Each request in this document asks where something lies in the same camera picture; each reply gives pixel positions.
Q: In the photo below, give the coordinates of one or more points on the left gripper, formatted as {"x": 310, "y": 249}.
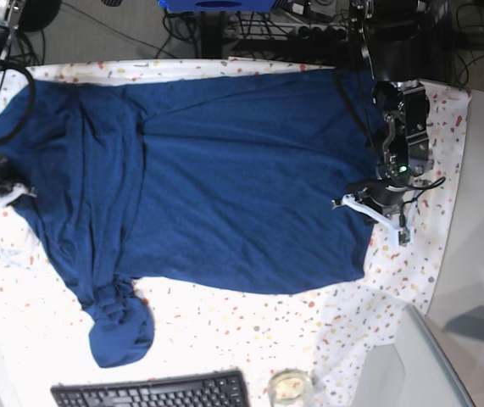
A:
{"x": 383, "y": 197}

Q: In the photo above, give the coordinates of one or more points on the navy blue t-shirt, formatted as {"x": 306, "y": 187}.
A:
{"x": 225, "y": 182}

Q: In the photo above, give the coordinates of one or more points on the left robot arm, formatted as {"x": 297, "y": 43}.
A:
{"x": 398, "y": 41}

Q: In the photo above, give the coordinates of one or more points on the terrazzo patterned tablecloth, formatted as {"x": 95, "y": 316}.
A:
{"x": 327, "y": 331}

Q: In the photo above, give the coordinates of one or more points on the black power strip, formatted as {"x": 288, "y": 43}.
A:
{"x": 319, "y": 34}

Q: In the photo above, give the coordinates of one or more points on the grey laptop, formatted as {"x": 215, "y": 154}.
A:
{"x": 429, "y": 378}

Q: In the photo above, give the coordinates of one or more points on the clear glass jar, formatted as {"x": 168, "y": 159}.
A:
{"x": 291, "y": 388}

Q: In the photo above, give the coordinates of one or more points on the blue box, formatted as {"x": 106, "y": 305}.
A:
{"x": 181, "y": 6}

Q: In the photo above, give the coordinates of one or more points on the black computer keyboard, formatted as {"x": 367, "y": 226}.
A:
{"x": 226, "y": 388}

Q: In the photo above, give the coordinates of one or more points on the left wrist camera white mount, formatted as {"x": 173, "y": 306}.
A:
{"x": 398, "y": 224}

